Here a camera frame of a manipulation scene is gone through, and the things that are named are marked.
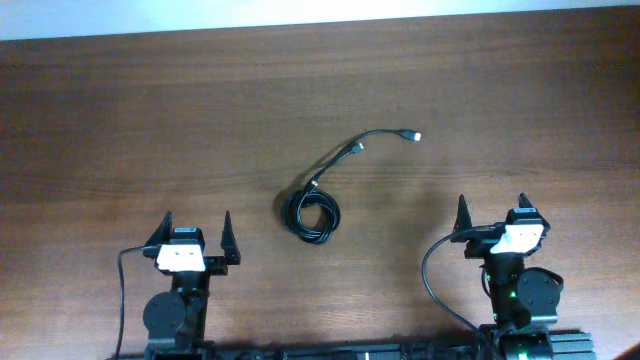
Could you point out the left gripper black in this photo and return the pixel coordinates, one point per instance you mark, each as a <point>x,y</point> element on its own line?
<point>217,264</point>

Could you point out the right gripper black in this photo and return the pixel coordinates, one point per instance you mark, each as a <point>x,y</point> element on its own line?
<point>481,240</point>

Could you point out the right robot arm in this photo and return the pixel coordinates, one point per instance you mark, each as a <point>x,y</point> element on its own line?
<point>524,300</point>

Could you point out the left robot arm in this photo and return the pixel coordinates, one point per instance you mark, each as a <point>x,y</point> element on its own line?
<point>176,319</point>

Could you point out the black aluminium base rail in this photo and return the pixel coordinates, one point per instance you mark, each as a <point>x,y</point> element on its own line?
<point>563,345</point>

